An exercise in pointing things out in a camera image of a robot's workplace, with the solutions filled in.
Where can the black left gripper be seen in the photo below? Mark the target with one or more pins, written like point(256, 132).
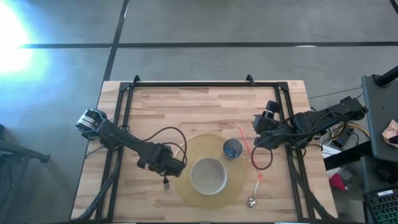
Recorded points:
point(164, 161)

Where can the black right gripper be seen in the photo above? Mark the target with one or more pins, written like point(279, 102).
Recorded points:
point(270, 133)

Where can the blue mesh cup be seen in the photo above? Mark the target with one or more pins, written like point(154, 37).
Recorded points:
point(232, 149)

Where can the grey ceramic bowl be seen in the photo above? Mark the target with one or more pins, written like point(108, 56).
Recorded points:
point(208, 177)

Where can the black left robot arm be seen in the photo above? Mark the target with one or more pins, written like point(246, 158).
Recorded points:
point(124, 140)

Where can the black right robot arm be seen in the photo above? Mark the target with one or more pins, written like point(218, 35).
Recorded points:
point(329, 116)

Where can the round yellow woven placemat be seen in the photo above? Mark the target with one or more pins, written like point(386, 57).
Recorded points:
point(183, 186)

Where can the white paper on floor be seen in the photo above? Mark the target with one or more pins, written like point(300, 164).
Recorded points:
point(328, 152)

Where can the black power box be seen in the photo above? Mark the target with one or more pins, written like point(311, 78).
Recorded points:
point(342, 137)

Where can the black angled bar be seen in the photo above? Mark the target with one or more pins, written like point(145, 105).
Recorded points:
point(342, 158)

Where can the red object on floor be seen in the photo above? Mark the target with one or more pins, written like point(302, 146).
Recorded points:
point(336, 182)

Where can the dark grey side table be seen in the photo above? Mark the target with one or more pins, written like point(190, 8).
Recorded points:
point(382, 105)

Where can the brown crumpled paper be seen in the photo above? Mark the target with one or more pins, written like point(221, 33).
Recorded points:
point(390, 132)

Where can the black pole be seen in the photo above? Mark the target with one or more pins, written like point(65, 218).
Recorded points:
point(388, 77)

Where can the black floor stand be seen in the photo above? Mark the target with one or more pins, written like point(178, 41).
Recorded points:
point(31, 154)

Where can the black backlit keyboard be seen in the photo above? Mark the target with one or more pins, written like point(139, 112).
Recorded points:
point(382, 208)

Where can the black metal table frame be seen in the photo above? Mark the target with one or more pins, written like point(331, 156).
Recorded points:
point(202, 84)

